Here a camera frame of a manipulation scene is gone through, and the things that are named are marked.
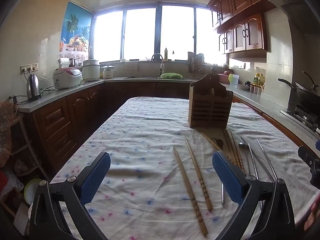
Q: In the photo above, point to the small white electric pot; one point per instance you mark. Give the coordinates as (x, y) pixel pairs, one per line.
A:
(108, 73)

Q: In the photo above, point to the white pink rice cooker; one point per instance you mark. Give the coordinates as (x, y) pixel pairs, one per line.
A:
(67, 78)

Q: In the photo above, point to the wooden wall cabinets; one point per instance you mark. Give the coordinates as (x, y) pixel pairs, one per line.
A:
(240, 2)

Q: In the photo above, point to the yellow oil bottle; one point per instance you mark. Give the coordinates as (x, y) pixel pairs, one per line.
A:
(262, 80)

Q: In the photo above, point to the dark wooden base cabinets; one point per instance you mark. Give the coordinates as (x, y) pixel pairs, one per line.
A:
(80, 112)

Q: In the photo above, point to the black wok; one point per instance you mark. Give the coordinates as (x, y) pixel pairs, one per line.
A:
(307, 95)

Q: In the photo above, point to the chrome faucet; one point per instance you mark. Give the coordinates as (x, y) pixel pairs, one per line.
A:
(162, 65)

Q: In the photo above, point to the tall white rice cooker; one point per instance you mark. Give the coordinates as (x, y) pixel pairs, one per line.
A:
(91, 71)

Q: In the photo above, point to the white wall sockets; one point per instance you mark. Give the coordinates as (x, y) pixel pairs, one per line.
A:
(29, 68)

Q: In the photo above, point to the metal chopstick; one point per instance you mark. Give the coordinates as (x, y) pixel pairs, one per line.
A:
(250, 155)
(266, 160)
(223, 195)

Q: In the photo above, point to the fruit and palm poster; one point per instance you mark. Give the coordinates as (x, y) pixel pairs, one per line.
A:
(75, 30)

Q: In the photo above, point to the green plate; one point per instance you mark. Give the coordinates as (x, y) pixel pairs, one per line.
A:
(31, 192)

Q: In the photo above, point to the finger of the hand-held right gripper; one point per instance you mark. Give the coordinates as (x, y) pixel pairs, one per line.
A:
(306, 156)

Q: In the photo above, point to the gas stove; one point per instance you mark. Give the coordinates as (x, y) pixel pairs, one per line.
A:
(305, 117)

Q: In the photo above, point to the wooden utensil holder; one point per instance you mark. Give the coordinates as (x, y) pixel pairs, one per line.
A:
(210, 107)

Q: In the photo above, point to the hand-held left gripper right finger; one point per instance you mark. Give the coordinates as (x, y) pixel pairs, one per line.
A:
(226, 177)

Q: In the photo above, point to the kitchen window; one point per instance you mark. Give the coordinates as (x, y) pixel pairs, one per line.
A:
(140, 35)

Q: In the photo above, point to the clear cup with green lid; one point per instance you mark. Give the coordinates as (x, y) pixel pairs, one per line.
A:
(234, 79)

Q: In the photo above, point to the paper towel roll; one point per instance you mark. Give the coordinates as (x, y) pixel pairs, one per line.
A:
(64, 62)

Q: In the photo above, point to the green plastic colander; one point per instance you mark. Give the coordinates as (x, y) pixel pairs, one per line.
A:
(171, 75)

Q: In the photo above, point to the metal spoon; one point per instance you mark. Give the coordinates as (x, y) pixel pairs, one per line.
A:
(242, 144)

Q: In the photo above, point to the grey kitchen countertop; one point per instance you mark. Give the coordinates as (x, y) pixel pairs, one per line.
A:
(75, 88)

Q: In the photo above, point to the steel range hood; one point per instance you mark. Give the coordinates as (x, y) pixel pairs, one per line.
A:
(297, 12)

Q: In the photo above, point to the slim bottle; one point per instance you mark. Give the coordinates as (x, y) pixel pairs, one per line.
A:
(166, 55)

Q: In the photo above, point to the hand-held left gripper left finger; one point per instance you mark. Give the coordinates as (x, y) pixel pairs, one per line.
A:
(96, 177)

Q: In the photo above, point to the steel electric kettle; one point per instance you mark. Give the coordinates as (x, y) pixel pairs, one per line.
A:
(33, 87)

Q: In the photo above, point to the seasoning bottles group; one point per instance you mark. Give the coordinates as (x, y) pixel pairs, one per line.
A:
(256, 80)

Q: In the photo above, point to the floral white tablecloth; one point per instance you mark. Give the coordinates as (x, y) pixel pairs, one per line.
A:
(140, 142)

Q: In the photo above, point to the dish drying rack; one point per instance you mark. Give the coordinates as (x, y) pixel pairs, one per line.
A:
(196, 62)

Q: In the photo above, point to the person's right hand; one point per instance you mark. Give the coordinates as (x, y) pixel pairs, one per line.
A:
(313, 215)

